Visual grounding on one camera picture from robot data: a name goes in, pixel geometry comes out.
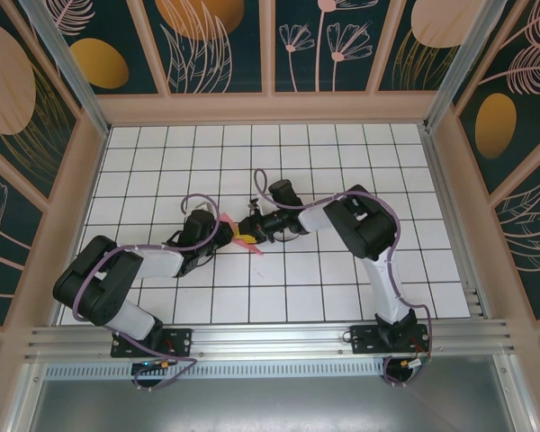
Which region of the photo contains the long aluminium mounting rail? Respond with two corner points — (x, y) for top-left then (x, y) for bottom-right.
(24, 318), (521, 363)

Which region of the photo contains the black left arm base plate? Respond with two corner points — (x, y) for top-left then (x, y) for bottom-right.
(111, 327), (194, 359)

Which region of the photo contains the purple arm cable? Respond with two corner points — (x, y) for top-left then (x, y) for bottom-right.
(73, 193), (221, 392)
(253, 167), (434, 389)

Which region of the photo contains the slotted grey cable duct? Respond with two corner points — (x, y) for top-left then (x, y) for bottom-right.
(44, 363), (386, 380)

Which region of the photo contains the aluminium corner post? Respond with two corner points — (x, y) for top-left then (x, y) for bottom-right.
(424, 0), (521, 132)
(19, 0), (114, 136)

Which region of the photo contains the grey sheet metal panel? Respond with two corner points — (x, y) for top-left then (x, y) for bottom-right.
(24, 353), (539, 432)

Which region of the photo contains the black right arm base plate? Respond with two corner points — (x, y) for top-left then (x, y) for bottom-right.
(349, 323), (432, 356)

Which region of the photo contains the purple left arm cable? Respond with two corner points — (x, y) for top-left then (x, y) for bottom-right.
(73, 193), (221, 392)

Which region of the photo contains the yellow cable connector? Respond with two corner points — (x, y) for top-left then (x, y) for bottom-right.
(132, 358), (177, 373)
(398, 356), (434, 371)

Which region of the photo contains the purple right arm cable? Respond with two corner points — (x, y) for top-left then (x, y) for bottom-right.
(253, 167), (434, 389)

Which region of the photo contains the pink square paper sheet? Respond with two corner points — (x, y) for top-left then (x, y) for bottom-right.
(219, 211), (265, 257)

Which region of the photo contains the aluminium side rail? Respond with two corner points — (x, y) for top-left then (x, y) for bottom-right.
(420, 124), (494, 321)

